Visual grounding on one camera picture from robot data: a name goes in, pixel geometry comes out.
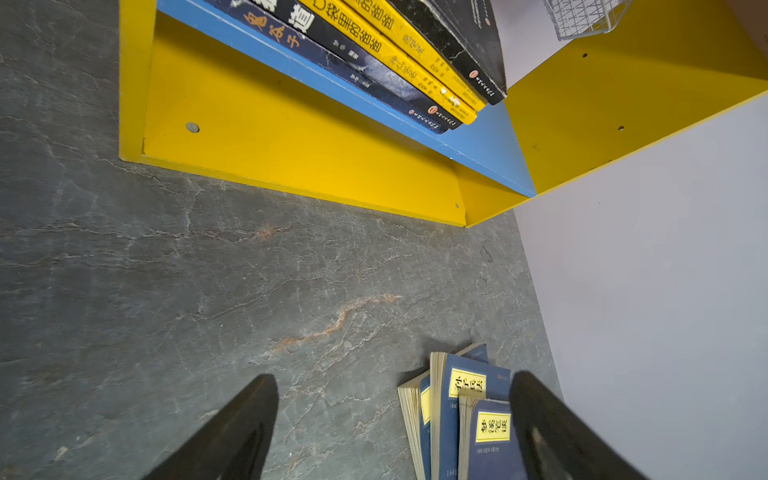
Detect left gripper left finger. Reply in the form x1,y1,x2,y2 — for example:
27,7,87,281
146,374,279,479

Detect navy book under right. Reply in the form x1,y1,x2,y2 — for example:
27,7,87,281
397,343,494,479

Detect yellow bookshelf pink blue shelves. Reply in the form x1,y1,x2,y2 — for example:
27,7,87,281
119,1,767,227

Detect purple old man book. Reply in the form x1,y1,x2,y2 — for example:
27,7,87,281
209,1,461,135

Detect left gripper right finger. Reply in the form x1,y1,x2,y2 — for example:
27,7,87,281
509,370,645,479

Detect black yellow title book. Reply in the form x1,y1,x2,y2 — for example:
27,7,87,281
392,0,507,105

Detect yellow cartoon boy book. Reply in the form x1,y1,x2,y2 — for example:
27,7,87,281
348,1,486,112

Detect black wolf eye book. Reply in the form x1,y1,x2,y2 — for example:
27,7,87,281
253,1,477,134

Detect white wire rack basket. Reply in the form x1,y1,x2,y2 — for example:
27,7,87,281
544,0,633,41

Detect navy book large right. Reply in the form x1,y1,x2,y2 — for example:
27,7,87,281
458,397,528,480

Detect navy book middle right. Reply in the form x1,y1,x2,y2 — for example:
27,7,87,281
430,352,512,480

